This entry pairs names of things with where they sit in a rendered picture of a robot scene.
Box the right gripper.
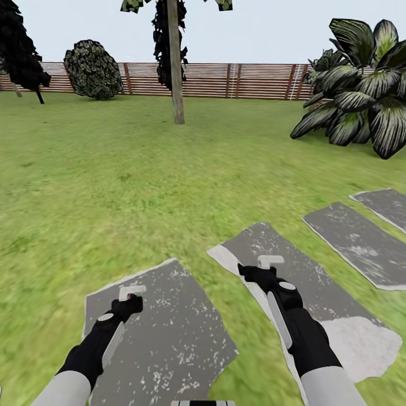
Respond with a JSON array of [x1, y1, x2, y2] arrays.
[[238, 264, 277, 288]]

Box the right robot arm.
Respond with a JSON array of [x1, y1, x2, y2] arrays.
[[238, 255, 367, 406]]

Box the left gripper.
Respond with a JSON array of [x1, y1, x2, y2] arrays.
[[111, 296, 143, 317]]

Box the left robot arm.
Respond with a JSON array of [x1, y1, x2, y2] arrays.
[[30, 285, 145, 406]]

